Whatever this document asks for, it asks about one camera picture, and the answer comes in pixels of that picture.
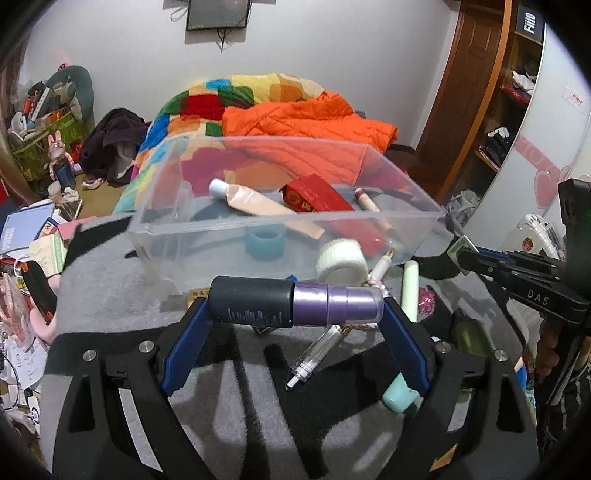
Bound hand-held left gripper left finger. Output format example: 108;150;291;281
53;298;218;480

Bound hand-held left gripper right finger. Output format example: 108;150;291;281
379;298;541;480

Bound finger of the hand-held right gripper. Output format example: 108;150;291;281
457;251;561;301
475;247;564;273

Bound green white packet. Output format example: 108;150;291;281
445;235;478;259

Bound mint green bottle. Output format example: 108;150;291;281
381;373;422;414

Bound pale green tube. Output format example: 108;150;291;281
401;260;420;324

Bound dark green bottle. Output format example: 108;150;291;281
450;309;497;365

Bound braided cord bracelet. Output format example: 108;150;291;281
358;274;391;301

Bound white pen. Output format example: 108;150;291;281
367;247;398;289

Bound black and purple cosmetic bottle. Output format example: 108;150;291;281
209;276;385;328

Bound clear plastic box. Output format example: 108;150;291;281
126;135;448;296

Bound pink-capped lipstick tube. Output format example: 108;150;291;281
354;187;395;236

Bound peach tube with white cap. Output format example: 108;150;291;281
209;178;326;239

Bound small red gold box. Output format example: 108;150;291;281
281;174;389;250

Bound person's right forearm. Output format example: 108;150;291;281
536;337;591;457

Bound person's right hand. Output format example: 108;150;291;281
533;318;568;377

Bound white plastic bag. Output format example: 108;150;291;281
448;189;483;222

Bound grey black blanket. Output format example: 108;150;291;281
39;217;541;480

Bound clear syringe applicator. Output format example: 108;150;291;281
285;324;345;391

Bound white gauze roll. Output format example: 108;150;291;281
315;239;369;286

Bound blue tape roll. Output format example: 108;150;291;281
244;226;286;260

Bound white wardrobe door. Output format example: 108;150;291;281
462;18;591;259

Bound black orange tool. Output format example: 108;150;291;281
21;261;58;324

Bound wooden shelf unit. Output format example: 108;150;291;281
473;0;548;174

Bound pale green book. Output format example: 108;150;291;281
28;233;69;278

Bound wooden door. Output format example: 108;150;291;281
416;0;513;204

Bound blue notebook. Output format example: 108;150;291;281
0;203;56;254

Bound dark purple clothes pile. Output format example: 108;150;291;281
79;107;148;188

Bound pink bunny toy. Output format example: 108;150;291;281
46;130;77;190

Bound orange puffer jacket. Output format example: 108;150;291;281
222;91;399;185

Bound colourful patchwork blanket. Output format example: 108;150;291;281
113;73;402;217

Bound green bag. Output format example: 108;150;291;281
9;111;88;183

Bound grey neck pillow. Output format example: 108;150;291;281
44;65;95;123

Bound pink bead hair tie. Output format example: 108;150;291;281
418;286;438;319

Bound small wall monitor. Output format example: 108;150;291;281
186;0;252;32

